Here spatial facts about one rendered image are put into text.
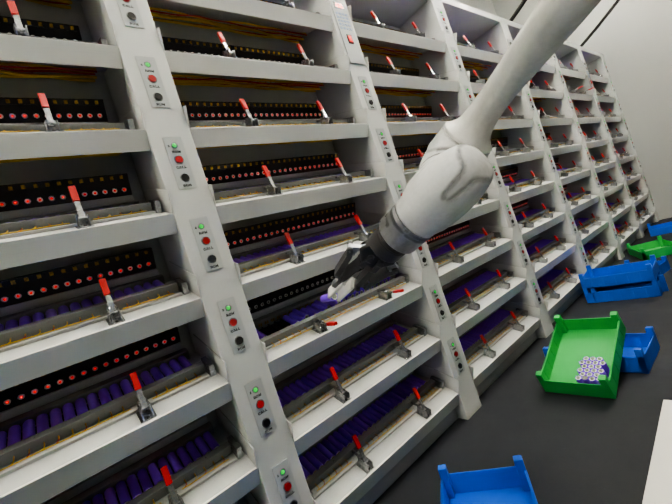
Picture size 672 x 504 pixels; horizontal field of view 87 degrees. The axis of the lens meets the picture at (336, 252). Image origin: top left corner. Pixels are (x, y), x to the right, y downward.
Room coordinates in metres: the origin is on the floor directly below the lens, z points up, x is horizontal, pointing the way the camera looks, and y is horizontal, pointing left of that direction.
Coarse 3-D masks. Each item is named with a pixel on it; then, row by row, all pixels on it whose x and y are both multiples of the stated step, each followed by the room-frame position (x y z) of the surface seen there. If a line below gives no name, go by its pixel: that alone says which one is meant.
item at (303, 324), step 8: (392, 280) 1.19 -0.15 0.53; (400, 280) 1.20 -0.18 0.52; (376, 288) 1.14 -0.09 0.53; (384, 288) 1.15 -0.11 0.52; (360, 296) 1.09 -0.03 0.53; (368, 296) 1.11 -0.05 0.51; (344, 304) 1.04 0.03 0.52; (352, 304) 1.06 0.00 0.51; (320, 312) 1.00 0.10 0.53; (328, 312) 1.00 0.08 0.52; (336, 312) 1.02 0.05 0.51; (344, 312) 1.02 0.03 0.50; (304, 320) 0.96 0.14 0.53; (328, 320) 0.98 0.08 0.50; (288, 328) 0.93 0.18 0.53; (296, 328) 0.93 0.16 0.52; (304, 328) 0.95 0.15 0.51; (272, 336) 0.89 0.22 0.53; (280, 336) 0.90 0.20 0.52; (288, 336) 0.92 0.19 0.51
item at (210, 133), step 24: (192, 120) 1.01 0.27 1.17; (216, 120) 1.05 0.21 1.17; (240, 120) 1.10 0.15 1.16; (264, 120) 1.02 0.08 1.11; (288, 120) 1.08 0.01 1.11; (312, 120) 1.14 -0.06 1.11; (336, 120) 1.20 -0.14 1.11; (360, 120) 1.21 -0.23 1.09; (216, 144) 0.87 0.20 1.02; (240, 144) 0.91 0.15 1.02; (264, 144) 1.09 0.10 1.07
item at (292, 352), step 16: (400, 272) 1.25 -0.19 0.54; (416, 272) 1.20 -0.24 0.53; (320, 288) 1.15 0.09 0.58; (400, 288) 1.18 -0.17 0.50; (416, 288) 1.18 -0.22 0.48; (288, 304) 1.07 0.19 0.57; (368, 304) 1.08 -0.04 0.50; (384, 304) 1.08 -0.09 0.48; (400, 304) 1.13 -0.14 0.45; (336, 320) 1.00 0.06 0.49; (352, 320) 0.99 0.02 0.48; (368, 320) 1.04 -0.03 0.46; (304, 336) 0.93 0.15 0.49; (320, 336) 0.92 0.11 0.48; (336, 336) 0.96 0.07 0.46; (272, 352) 0.86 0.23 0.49; (288, 352) 0.86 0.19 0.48; (304, 352) 0.89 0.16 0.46; (272, 368) 0.83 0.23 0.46; (288, 368) 0.87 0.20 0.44
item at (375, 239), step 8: (376, 232) 0.68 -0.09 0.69; (368, 240) 0.70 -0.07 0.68; (376, 240) 0.67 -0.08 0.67; (384, 240) 0.67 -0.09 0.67; (360, 248) 0.71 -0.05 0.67; (368, 248) 0.70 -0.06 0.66; (376, 248) 0.68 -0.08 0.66; (384, 248) 0.66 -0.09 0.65; (392, 248) 0.66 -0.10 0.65; (360, 256) 0.72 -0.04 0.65; (376, 256) 0.71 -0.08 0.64; (384, 256) 0.68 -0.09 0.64; (392, 256) 0.67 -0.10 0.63; (400, 256) 0.68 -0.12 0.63; (368, 264) 0.73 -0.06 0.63; (384, 264) 0.73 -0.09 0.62; (392, 264) 0.73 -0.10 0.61
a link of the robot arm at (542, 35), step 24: (552, 0) 0.42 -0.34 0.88; (576, 0) 0.40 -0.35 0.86; (600, 0) 0.41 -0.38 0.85; (528, 24) 0.46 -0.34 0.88; (552, 24) 0.44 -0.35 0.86; (576, 24) 0.43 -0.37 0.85; (528, 48) 0.48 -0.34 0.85; (552, 48) 0.47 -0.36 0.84; (504, 72) 0.54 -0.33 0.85; (528, 72) 0.51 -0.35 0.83; (480, 96) 0.61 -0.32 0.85; (504, 96) 0.57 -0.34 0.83; (456, 120) 0.66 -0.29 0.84; (480, 120) 0.62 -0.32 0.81; (432, 144) 0.67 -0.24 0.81; (456, 144) 0.64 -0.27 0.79; (480, 144) 0.64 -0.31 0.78
